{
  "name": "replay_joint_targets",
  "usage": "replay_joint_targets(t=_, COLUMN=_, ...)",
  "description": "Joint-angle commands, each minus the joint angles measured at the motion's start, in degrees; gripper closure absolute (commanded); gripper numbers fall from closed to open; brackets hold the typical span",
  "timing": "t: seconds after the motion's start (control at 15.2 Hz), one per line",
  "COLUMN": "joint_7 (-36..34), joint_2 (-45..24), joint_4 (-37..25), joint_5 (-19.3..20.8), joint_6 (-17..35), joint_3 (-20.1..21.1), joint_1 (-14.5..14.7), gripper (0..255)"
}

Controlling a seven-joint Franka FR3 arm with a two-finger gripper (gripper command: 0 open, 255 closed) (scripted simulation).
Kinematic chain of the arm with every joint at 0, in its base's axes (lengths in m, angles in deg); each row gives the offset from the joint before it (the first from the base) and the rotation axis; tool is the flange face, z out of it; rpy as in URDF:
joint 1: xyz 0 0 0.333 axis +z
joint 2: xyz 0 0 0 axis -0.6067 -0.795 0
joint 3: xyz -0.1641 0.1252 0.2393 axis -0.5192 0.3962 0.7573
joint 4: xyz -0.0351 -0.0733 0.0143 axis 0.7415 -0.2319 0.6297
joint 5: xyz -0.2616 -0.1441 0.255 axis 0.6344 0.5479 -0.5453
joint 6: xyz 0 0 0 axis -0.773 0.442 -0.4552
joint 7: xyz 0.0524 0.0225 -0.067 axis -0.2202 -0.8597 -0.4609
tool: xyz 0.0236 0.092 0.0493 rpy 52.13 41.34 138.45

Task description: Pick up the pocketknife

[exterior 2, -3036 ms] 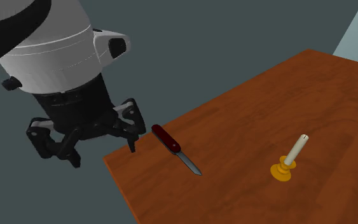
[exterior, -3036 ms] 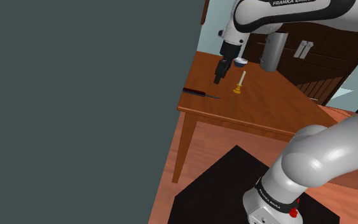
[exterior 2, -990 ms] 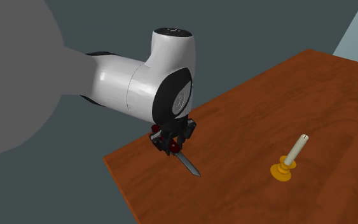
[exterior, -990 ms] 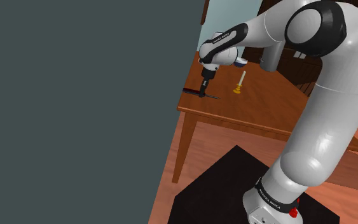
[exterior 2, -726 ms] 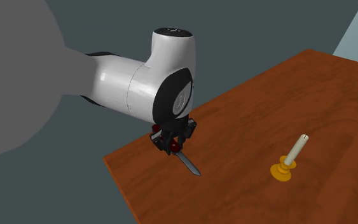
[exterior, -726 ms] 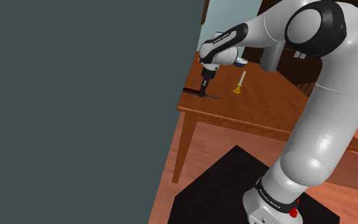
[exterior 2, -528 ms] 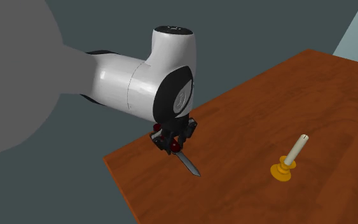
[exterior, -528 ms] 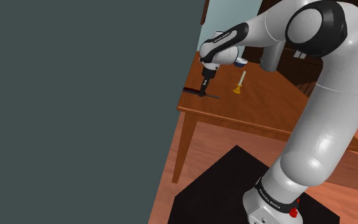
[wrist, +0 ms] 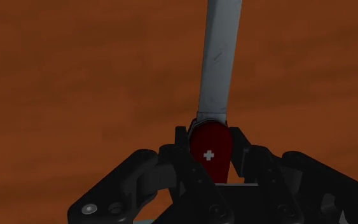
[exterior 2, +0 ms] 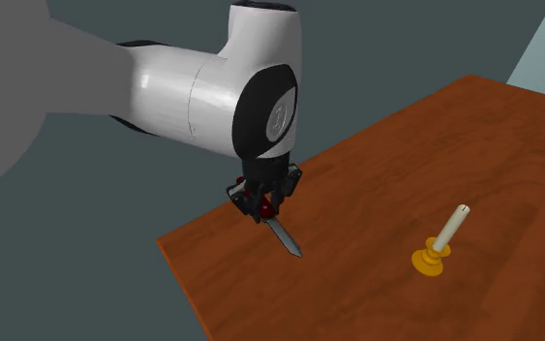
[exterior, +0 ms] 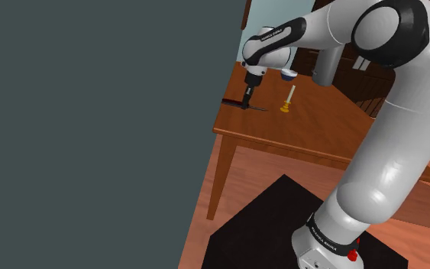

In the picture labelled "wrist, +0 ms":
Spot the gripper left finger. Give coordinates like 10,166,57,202
67,125,235,224

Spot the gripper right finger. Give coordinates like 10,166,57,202
228,127,358,224

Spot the red pocket knife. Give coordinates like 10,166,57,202
187,0,244,185

